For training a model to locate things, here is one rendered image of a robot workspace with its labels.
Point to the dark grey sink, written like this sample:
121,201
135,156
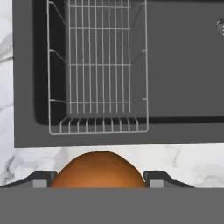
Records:
180,73

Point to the sink drain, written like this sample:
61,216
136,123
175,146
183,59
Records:
220,26

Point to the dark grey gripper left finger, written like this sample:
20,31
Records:
40,178

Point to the orange round fruit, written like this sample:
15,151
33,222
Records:
97,172

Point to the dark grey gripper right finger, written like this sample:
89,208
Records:
157,178

